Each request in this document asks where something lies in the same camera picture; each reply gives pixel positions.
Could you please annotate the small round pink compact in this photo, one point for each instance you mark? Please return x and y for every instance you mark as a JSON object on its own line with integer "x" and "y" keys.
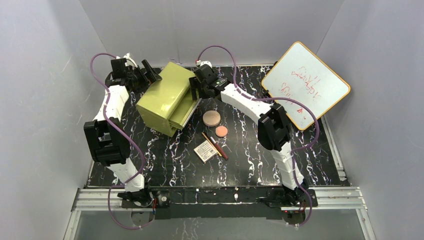
{"x": 221, "y": 131}

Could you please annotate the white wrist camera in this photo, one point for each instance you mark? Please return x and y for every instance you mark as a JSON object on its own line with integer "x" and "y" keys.
{"x": 130, "y": 61}
{"x": 200, "y": 63}

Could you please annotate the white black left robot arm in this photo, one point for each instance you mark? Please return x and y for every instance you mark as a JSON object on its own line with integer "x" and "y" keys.
{"x": 107, "y": 141}

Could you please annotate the large round pink compact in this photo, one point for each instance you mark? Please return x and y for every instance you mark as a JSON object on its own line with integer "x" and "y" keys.
{"x": 211, "y": 118}

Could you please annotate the white eyeshadow palette box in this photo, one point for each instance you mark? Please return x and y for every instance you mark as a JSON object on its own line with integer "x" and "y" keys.
{"x": 205, "y": 151}

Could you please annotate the white whiteboard orange frame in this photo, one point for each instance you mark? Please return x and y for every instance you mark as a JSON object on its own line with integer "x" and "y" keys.
{"x": 300, "y": 81}

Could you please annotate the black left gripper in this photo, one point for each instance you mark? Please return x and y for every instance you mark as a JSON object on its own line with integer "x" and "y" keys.
{"x": 144, "y": 74}

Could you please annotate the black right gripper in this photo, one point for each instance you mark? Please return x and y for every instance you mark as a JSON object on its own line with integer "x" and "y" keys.
{"x": 195, "y": 87}

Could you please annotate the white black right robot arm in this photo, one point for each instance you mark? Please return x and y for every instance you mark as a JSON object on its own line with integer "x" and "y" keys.
{"x": 273, "y": 130}

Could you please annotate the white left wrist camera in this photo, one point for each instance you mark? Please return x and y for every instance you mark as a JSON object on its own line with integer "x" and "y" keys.
{"x": 130, "y": 61}

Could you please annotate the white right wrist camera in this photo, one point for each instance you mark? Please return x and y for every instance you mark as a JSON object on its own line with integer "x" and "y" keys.
{"x": 200, "y": 63}

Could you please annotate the olive green drawer box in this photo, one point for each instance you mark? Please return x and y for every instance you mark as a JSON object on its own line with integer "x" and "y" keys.
{"x": 167, "y": 104}

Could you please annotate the gold black makeup pencil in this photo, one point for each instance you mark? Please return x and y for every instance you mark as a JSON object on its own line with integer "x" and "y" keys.
{"x": 210, "y": 142}

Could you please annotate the aluminium frame rail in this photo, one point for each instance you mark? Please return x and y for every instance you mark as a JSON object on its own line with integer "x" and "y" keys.
{"x": 216, "y": 200}

